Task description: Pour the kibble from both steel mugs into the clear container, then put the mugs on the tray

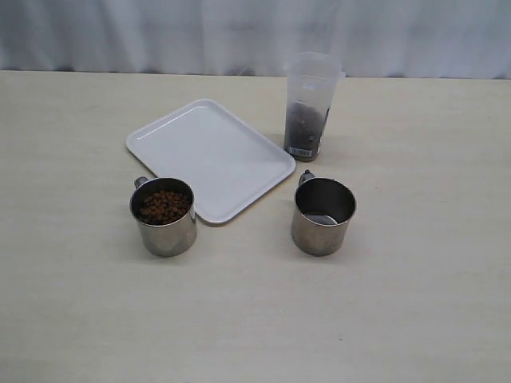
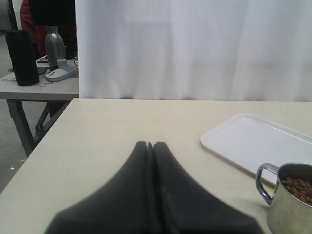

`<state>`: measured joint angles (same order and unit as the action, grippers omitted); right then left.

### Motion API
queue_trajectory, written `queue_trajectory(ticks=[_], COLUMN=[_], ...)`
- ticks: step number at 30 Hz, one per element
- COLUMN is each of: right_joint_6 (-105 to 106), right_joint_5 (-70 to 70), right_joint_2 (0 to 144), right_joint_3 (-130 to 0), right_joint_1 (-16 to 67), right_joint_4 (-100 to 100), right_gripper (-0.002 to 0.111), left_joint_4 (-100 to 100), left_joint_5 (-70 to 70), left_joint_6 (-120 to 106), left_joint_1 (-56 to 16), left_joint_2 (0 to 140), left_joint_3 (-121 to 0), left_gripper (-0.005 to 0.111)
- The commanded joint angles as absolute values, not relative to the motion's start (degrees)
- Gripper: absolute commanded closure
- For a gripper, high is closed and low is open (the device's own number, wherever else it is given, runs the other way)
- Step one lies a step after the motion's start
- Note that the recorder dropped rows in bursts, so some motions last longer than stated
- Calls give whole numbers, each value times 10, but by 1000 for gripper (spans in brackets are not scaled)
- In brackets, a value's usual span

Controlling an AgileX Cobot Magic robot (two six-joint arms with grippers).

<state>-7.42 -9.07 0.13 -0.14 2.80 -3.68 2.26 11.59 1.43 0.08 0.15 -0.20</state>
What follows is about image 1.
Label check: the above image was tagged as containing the clear plastic tumbler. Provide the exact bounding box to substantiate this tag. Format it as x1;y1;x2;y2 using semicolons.
283;52;346;162

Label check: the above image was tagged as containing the white curtain backdrop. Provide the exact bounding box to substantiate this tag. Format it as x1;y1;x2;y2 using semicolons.
1;1;510;79

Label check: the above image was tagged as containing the white rectangular plastic tray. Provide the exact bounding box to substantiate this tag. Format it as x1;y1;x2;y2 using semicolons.
125;99;295;225

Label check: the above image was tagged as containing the steel mug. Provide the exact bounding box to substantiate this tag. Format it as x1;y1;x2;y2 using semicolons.
129;176;197;258
291;169;357;257

